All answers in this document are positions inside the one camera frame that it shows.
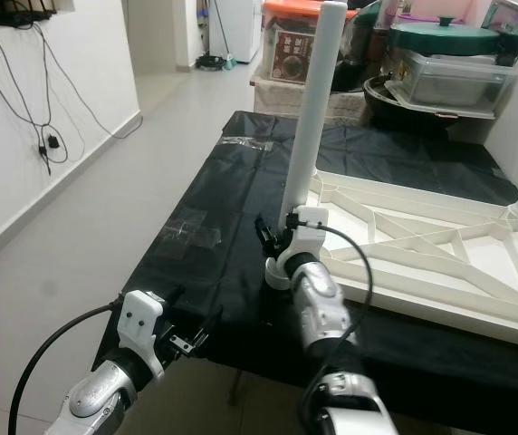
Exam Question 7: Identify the white plastic children table top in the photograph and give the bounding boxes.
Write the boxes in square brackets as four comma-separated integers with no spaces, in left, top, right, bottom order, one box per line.
[264,168,518,345]

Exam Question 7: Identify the black table cloth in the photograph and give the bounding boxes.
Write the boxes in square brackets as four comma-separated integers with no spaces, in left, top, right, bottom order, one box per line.
[112,111,518,435]

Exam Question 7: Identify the large clear tape patch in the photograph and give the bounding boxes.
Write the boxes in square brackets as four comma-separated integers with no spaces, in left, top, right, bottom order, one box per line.
[167,210,222,252]

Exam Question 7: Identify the beige cloth covered bench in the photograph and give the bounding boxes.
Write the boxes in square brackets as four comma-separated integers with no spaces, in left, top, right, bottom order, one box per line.
[250,77,370,121]

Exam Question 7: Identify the black floor mop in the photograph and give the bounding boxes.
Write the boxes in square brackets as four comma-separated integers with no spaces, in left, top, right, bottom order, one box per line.
[196,0,238,72]

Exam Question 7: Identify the orange lid storage box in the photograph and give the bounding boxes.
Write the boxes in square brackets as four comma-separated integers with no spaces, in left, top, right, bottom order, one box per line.
[259,0,334,87]

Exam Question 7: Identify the white cabinet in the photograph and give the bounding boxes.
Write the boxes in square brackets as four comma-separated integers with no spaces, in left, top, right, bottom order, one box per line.
[209,0,262,64]

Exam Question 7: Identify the clear plastic storage box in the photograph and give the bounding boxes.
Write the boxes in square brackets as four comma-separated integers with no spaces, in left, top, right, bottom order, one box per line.
[393,50,518,116]

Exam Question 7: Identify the dark green round lid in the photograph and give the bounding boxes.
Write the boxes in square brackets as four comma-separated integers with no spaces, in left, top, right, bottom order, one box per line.
[388,16,502,57]

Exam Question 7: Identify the pink storage box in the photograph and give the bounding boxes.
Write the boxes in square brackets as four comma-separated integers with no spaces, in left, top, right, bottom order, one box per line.
[397,0,518,42]

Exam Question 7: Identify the black network devices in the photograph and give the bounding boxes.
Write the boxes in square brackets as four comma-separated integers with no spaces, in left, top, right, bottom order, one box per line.
[0,0,62,39]

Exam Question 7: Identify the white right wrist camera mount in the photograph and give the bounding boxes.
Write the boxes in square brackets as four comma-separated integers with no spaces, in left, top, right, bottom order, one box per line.
[265,206,330,293]

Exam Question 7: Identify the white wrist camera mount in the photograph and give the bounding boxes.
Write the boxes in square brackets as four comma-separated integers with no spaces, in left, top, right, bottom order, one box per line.
[117,290,169,374]
[265,206,330,293]

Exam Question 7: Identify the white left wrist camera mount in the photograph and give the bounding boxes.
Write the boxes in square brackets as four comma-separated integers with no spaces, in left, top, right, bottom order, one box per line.
[117,290,169,374]

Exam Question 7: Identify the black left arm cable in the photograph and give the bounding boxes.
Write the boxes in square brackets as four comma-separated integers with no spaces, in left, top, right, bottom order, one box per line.
[8,302,124,435]

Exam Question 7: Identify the black wall cables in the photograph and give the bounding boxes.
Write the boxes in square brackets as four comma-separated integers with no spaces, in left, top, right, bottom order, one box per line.
[0,20,144,175]

